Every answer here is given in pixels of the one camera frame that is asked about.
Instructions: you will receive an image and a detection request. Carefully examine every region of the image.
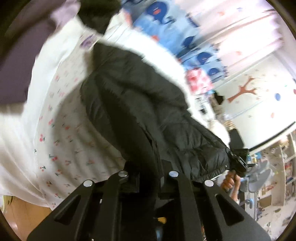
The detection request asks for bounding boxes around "black puffer jacket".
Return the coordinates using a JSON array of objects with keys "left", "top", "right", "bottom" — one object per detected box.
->
[{"left": 80, "top": 43, "right": 231, "bottom": 182}]

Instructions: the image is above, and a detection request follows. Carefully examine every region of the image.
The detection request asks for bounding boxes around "person's right hand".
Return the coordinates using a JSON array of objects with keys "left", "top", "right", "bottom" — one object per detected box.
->
[{"left": 220, "top": 170, "right": 241, "bottom": 191}]

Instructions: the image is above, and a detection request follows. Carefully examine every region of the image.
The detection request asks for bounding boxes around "grey standing fan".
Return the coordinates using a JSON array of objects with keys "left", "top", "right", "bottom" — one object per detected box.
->
[{"left": 240, "top": 160, "right": 274, "bottom": 220}]

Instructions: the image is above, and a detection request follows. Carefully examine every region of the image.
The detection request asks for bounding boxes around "white cherry print bedsheet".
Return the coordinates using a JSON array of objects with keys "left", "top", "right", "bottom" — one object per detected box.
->
[{"left": 1, "top": 13, "right": 230, "bottom": 209}]

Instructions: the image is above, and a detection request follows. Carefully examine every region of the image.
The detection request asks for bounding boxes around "pink red floral cloth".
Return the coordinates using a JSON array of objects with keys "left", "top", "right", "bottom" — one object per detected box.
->
[{"left": 186, "top": 68, "right": 214, "bottom": 95}]

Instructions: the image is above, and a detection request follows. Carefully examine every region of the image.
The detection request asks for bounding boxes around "blue whale print curtain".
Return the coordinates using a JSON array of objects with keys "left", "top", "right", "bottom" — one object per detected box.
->
[{"left": 121, "top": 1, "right": 228, "bottom": 83}]

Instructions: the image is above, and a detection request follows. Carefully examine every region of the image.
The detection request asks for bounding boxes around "purple garment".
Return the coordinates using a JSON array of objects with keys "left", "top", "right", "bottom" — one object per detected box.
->
[{"left": 1, "top": 1, "right": 81, "bottom": 105}]

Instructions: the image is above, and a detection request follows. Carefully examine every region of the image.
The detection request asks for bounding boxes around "black garment on bed edge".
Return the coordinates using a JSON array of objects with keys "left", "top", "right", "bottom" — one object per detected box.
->
[{"left": 78, "top": 0, "right": 121, "bottom": 34}]

